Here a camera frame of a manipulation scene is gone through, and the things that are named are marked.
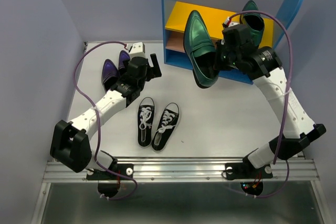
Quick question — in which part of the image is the purple loafer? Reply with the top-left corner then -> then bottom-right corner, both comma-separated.
118,50 -> 130,72
101,59 -> 120,92

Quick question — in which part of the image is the green loafer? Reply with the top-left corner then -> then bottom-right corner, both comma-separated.
183,10 -> 219,89
239,13 -> 265,48

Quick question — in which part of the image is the black sneaker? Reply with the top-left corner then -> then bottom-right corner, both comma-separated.
151,102 -> 181,152
137,97 -> 155,147

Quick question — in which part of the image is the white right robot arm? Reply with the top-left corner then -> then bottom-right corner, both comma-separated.
215,24 -> 326,180

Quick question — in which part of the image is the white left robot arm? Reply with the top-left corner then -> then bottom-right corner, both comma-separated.
50,54 -> 162,179

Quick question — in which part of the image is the blue and yellow shoe shelf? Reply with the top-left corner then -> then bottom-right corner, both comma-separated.
160,0 -> 310,86

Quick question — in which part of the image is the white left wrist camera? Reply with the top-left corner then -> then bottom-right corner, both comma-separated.
129,42 -> 146,59

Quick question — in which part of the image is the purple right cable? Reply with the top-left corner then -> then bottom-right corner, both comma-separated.
223,11 -> 292,199

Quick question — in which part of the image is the aluminium mounting rail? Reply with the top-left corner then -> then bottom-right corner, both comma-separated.
43,157 -> 320,184

